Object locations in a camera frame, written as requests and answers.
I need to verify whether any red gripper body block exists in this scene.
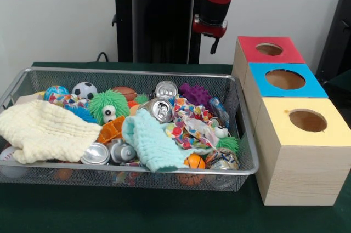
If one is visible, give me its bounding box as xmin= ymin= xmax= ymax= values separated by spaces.
xmin=191 ymin=13 xmax=228 ymax=38

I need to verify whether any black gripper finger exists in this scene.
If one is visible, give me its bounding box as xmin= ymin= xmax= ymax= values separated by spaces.
xmin=210 ymin=37 xmax=220 ymax=55

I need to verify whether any wooden box with three holes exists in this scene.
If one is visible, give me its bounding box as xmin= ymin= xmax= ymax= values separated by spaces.
xmin=231 ymin=35 xmax=351 ymax=206

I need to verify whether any purple spiky ball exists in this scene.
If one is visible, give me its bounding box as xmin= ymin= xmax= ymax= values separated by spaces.
xmin=178 ymin=83 xmax=212 ymax=106

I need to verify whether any colourful heart print cloth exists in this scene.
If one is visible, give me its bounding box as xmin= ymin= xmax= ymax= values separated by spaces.
xmin=165 ymin=94 xmax=220 ymax=150

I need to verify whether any silver drink can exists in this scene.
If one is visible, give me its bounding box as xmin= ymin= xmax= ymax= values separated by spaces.
xmin=146 ymin=98 xmax=174 ymax=123

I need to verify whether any light blue waffle cloth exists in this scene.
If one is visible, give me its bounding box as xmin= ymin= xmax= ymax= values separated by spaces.
xmin=121 ymin=108 xmax=193 ymax=173

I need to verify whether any small orange basketball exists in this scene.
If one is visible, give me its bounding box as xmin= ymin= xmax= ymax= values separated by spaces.
xmin=184 ymin=153 xmax=206 ymax=169

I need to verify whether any large green fuzzy eyed toy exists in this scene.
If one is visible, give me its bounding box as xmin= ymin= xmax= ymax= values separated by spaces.
xmin=88 ymin=89 xmax=130 ymax=126

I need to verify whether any black flat panel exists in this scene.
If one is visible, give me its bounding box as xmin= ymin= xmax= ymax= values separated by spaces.
xmin=314 ymin=0 xmax=351 ymax=82

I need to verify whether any orange plastic toy crate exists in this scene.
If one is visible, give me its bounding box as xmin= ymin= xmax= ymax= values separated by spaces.
xmin=97 ymin=115 xmax=126 ymax=145

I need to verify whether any green covered side table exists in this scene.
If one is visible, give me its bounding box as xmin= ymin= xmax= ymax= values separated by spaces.
xmin=327 ymin=69 xmax=351 ymax=102

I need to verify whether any black and white soccer ball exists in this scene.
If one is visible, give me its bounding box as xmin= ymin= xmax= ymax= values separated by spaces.
xmin=71 ymin=82 xmax=98 ymax=100

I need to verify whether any blue globe print ball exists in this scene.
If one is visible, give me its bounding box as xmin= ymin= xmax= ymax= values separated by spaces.
xmin=43 ymin=85 xmax=70 ymax=101

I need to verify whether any dark green table cloth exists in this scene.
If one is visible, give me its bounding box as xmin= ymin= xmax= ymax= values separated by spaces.
xmin=0 ymin=61 xmax=351 ymax=233

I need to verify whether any cream waffle cloth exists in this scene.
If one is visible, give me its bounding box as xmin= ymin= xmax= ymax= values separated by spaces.
xmin=0 ymin=99 xmax=103 ymax=164

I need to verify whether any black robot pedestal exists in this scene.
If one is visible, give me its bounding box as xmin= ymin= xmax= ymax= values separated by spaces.
xmin=106 ymin=0 xmax=220 ymax=65

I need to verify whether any black looped cable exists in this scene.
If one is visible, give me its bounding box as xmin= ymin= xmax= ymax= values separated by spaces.
xmin=95 ymin=51 xmax=110 ymax=62

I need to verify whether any silver wire mesh bin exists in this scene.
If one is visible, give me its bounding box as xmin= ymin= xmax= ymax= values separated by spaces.
xmin=0 ymin=66 xmax=260 ymax=193

